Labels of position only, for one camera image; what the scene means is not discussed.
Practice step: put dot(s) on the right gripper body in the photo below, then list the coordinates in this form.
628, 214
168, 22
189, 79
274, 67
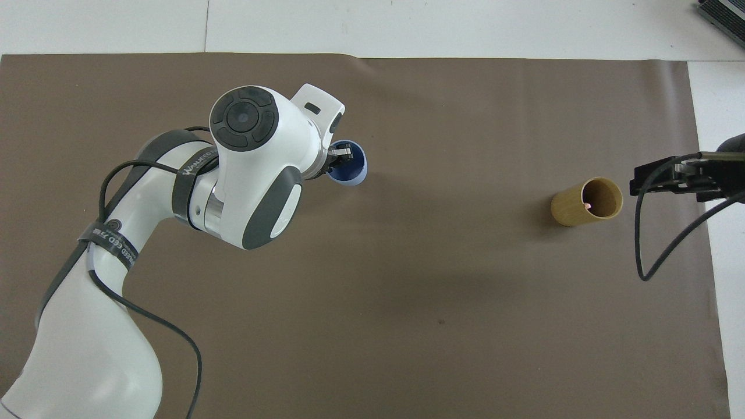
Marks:
724, 173

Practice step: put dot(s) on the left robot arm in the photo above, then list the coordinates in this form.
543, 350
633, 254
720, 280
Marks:
262, 163

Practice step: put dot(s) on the blue cup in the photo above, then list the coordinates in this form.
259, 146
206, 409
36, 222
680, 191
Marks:
356, 174

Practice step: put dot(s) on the tan bamboo cup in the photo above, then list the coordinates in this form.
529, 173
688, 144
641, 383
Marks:
567, 209

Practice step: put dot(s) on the black stand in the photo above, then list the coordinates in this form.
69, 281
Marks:
724, 13

